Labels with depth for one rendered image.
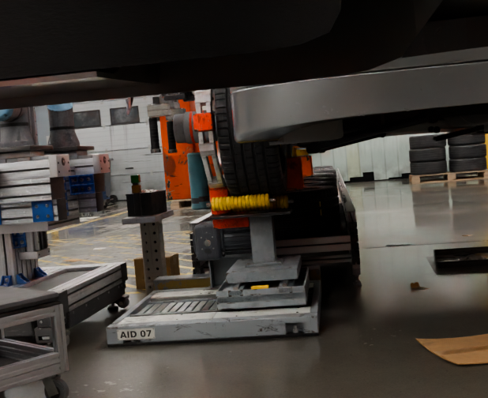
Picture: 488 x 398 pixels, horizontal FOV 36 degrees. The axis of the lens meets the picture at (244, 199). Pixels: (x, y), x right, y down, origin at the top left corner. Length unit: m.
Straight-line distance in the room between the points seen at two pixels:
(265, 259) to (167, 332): 0.58
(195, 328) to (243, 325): 0.19
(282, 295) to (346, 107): 1.06
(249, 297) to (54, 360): 0.97
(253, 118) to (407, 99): 0.46
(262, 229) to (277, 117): 1.07
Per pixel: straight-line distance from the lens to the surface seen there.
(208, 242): 3.50
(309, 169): 5.57
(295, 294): 3.01
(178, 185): 3.71
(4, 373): 2.28
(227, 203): 3.14
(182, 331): 2.94
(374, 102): 2.19
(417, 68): 2.18
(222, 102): 2.97
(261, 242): 3.24
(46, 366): 2.35
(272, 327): 2.89
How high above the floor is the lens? 0.69
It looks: 3 degrees down
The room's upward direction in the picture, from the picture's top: 5 degrees counter-clockwise
